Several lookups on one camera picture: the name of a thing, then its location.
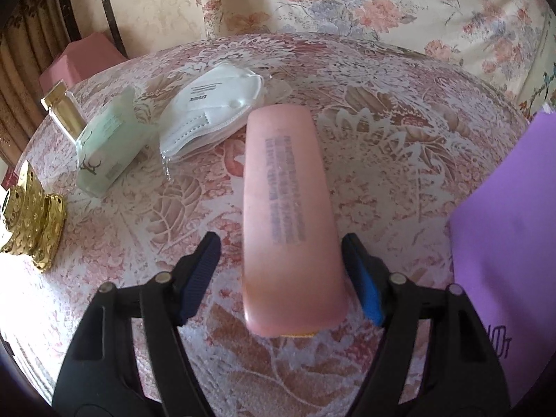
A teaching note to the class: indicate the pink plastic bottle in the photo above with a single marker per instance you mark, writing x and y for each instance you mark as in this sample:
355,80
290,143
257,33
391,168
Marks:
286,226

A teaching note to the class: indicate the floral bedspread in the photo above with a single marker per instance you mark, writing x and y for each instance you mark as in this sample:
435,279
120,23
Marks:
369,0

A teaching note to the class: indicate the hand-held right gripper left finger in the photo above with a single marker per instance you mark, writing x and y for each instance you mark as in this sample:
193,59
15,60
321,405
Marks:
202,269

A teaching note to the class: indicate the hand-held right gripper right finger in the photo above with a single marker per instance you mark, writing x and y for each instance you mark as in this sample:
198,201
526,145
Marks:
365,284

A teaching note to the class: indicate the brown patterned curtain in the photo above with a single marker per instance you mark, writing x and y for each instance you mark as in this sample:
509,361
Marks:
26,52

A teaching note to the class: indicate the ornate gold box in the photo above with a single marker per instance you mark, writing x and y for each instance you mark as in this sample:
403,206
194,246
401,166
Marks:
43,226

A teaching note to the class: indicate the mint green tissue packet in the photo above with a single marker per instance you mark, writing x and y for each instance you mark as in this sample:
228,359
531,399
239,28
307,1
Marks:
104,147

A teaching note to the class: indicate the pink lace tablecloth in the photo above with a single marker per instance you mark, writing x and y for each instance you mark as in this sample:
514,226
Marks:
391,182

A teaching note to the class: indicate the dark wooden headboard frame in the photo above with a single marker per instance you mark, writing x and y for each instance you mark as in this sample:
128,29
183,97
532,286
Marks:
108,17

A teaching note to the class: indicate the pink stool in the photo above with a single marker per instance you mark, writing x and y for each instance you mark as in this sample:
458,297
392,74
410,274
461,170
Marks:
82,58

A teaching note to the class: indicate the purple cardboard box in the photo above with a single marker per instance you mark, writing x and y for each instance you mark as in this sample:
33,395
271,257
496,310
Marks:
508,247

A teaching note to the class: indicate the white face mask pack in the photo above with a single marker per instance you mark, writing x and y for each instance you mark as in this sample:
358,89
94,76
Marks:
208,108

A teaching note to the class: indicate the gold-capped perfume bottle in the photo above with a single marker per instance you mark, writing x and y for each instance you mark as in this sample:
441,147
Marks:
65,113

